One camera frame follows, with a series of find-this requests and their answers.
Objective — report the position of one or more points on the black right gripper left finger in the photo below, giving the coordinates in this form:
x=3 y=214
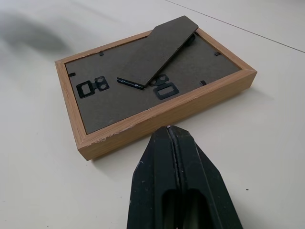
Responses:
x=150 y=181

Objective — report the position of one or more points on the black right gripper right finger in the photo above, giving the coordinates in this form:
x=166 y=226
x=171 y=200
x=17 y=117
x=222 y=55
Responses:
x=207 y=186

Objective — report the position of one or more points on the wooden picture frame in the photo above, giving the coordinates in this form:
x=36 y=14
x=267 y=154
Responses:
x=147 y=95

